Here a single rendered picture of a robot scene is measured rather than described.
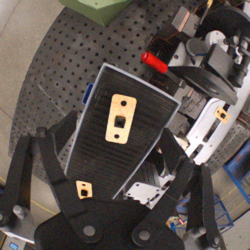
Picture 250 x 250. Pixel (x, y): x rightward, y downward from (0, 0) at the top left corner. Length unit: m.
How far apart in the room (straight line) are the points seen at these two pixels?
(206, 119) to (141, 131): 0.30
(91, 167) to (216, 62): 0.32
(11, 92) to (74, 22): 1.54
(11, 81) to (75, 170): 1.85
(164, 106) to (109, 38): 0.54
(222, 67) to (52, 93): 0.75
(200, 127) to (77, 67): 0.62
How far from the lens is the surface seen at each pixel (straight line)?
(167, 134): 0.18
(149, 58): 0.21
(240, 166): 2.85
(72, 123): 0.18
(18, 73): 1.92
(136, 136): 0.23
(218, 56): 0.27
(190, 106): 0.34
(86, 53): 0.69
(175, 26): 0.33
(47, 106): 0.83
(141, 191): 0.43
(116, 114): 0.21
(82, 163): 0.28
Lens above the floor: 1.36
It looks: 65 degrees down
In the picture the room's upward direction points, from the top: 179 degrees counter-clockwise
